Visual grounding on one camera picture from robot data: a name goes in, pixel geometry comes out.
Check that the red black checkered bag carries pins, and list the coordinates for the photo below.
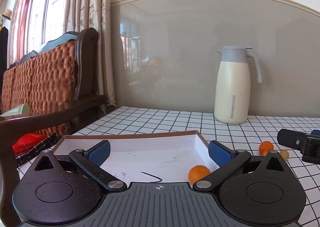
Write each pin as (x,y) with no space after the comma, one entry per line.
(30,145)

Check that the cream thermos jug grey lid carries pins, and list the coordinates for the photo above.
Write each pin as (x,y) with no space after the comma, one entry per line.
(233,85)

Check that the window with red frame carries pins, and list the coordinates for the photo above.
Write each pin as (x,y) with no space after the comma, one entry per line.
(34,23)

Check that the small orange top of pile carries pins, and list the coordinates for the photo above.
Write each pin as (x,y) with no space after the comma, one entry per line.
(265,147)

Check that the black jacket hanging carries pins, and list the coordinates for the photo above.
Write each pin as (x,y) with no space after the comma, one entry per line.
(3,50)

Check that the white black grid tablecloth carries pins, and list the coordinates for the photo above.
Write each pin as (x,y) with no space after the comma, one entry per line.
(177,203)

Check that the brown white cardboard box tray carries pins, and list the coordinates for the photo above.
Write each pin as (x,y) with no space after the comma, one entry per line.
(147,157)

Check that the straw hat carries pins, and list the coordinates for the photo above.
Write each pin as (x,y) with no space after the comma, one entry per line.
(7,14)

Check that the small yellow fruit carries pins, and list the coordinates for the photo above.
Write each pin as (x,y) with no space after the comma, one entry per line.
(285,154)

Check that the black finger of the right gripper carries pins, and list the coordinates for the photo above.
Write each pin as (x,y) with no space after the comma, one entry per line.
(315,132)
(293,139)

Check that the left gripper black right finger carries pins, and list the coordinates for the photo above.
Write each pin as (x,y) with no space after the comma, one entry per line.
(239,170)

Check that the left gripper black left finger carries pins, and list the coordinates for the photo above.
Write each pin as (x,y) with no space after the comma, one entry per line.
(79,170)

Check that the brown tufted sofa cushion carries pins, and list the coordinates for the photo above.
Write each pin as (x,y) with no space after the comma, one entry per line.
(43,82)

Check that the beige patterned curtain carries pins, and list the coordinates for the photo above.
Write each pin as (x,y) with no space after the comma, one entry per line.
(94,72)

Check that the pale green paper roll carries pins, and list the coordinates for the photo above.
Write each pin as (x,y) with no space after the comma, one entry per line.
(19,110)

